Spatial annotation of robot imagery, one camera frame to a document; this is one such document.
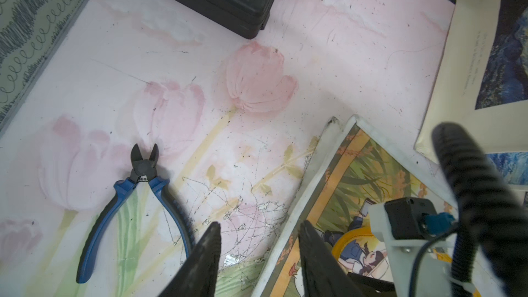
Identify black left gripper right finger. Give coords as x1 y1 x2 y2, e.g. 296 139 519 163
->
299 221 364 296

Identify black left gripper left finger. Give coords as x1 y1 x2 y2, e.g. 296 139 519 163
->
159 221 221 297

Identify yellow-handled cartoon canvas bag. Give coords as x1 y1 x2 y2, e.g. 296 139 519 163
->
253 115 458 296

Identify starry night canvas bag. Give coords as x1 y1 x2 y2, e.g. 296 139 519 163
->
415 0 527 205

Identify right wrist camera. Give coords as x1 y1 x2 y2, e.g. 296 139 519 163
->
368 197 456 296

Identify blue-handled pliers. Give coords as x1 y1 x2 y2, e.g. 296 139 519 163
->
76 143 197 285

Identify black corrugated cable hose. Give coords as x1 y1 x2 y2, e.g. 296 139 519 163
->
430 122 528 297

